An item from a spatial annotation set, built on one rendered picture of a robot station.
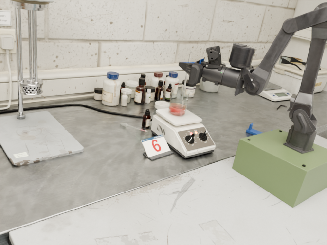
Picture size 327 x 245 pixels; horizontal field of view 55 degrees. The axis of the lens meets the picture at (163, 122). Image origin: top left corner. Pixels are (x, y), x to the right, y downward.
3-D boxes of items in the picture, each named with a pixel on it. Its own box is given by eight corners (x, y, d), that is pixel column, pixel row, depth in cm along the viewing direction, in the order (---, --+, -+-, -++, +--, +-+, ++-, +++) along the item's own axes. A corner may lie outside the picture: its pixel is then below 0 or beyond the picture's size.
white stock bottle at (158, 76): (146, 94, 149) (149, 71, 145) (155, 92, 153) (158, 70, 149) (154, 98, 145) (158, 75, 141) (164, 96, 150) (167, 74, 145)
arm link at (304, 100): (340, 4, 82) (314, 2, 85) (340, 2, 76) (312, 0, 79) (310, 121, 93) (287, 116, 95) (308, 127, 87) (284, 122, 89)
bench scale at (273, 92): (273, 102, 166) (276, 94, 164) (237, 86, 185) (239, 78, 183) (294, 99, 177) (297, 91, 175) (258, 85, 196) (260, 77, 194)
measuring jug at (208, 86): (209, 96, 159) (215, 67, 153) (188, 89, 165) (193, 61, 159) (225, 90, 173) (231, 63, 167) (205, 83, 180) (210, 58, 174)
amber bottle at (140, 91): (140, 100, 140) (143, 76, 136) (146, 103, 137) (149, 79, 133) (132, 101, 137) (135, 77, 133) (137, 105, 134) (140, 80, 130)
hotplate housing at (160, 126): (215, 152, 105) (220, 131, 102) (184, 160, 98) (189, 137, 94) (174, 125, 121) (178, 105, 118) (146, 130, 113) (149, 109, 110)
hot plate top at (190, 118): (203, 121, 107) (203, 119, 107) (175, 126, 100) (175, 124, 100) (181, 108, 116) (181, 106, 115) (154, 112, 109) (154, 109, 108)
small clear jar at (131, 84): (136, 99, 141) (137, 85, 138) (123, 96, 141) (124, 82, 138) (138, 95, 146) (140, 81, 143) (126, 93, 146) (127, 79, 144)
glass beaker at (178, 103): (176, 110, 112) (180, 87, 109) (189, 116, 108) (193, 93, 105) (161, 113, 108) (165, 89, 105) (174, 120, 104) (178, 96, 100)
